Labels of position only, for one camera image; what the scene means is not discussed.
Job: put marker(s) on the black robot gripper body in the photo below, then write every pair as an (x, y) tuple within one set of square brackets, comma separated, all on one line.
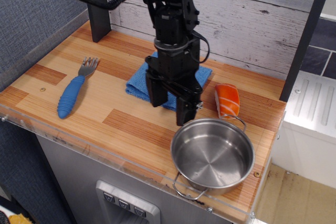
[(176, 66)]

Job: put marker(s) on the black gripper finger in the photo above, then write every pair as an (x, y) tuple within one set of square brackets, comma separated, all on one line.
[(157, 93), (185, 109)]

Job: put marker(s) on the silver steel pot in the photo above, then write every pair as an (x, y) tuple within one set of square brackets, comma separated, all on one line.
[(213, 156)]

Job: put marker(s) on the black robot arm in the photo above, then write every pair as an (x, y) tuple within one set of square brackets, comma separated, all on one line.
[(173, 20)]

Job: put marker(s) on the blue folded cloth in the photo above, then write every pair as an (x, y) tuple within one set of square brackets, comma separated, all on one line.
[(136, 86)]

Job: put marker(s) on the orange salmon sushi toy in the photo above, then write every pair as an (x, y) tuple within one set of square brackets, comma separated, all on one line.
[(227, 100)]

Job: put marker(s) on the clear acrylic edge guard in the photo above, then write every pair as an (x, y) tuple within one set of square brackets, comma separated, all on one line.
[(78, 164)]

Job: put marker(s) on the silver dispenser button panel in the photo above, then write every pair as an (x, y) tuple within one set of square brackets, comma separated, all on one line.
[(119, 206)]

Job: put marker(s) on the white ribbed drainboard unit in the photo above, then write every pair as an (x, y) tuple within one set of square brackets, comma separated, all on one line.
[(305, 143)]

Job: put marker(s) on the yellow object at floor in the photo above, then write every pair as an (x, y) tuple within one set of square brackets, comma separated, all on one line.
[(19, 219)]

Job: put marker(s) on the blue handled metal fork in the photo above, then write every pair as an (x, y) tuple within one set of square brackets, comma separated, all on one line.
[(68, 98)]

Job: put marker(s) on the black right vertical post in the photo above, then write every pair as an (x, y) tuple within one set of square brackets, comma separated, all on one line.
[(307, 33)]

